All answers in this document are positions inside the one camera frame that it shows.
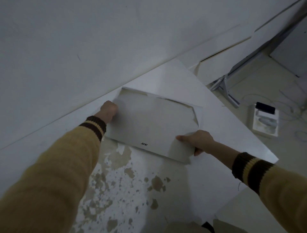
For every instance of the white metal stand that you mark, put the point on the white metal stand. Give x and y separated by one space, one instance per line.
225 89

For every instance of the person's left forearm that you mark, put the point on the person's left forearm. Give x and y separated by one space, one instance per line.
60 177

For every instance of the white foam laptop sleeve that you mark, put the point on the white foam laptop sleeve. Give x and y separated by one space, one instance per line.
182 148

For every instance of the white open box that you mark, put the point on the white open box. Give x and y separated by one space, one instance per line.
265 124

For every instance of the person's right forearm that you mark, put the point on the person's right forearm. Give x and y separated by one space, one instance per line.
271 189

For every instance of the silver laptop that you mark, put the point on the silver laptop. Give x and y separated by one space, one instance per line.
151 122

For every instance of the white cabinet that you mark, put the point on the white cabinet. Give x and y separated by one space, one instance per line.
291 51

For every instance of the person's left hand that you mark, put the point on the person's left hand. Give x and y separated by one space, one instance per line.
107 114

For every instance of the person's right hand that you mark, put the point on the person's right hand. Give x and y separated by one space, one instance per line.
201 141

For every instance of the black device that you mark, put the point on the black device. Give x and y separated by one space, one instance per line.
265 108

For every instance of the person's left fingers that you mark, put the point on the person's left fingers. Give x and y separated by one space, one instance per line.
113 107

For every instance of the person's right thumb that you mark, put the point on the person's right thumb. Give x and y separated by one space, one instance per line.
183 138

